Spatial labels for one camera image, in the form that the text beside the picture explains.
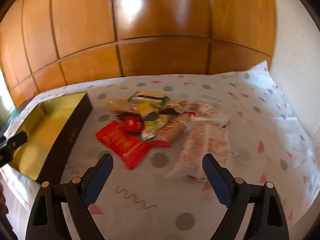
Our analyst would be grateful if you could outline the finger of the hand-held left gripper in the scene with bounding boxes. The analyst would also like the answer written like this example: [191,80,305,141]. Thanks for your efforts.
[0,131,28,167]

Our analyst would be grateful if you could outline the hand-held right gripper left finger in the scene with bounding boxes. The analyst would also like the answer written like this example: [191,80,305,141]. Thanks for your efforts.
[25,153,114,240]

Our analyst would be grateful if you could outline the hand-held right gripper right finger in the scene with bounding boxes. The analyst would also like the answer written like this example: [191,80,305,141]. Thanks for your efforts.
[202,154,290,240]

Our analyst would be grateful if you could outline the large clear snack packet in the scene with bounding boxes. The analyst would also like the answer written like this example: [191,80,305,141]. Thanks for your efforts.
[166,124,230,180]

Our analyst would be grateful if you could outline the large red snack packet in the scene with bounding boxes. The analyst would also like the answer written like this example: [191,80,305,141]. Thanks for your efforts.
[95,120,152,170]

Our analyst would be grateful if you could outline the black box gold interior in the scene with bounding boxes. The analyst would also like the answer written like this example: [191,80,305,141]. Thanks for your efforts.
[5,92,93,183]

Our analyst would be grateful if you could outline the window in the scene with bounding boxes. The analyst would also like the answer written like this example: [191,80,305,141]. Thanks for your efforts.
[0,70,15,113]

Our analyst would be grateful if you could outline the patterned white cloth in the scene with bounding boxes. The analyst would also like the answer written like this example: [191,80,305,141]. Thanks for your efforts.
[0,60,320,240]

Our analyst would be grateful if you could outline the small red snack packet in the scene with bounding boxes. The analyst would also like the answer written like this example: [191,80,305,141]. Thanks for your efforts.
[116,114,144,133]

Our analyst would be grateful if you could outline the red white biscuit packet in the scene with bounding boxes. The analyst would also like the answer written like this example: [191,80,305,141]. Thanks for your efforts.
[150,114,192,147]

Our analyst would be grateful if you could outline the white pink print snack packet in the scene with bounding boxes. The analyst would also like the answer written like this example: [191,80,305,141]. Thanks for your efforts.
[190,101,218,118]

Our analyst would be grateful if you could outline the yellow green silver snack packet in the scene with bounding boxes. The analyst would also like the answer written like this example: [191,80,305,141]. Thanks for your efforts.
[137,102,168,141]

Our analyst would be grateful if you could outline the clear orange snack packet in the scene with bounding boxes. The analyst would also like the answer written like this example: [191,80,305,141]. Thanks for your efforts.
[107,99,138,113]

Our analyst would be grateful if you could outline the cracker sandwich packet green ends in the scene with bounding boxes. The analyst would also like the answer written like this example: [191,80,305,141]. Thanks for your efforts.
[129,90,168,105]

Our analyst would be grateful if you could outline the wooden wardrobe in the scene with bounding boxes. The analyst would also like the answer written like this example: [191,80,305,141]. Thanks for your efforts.
[0,0,278,108]

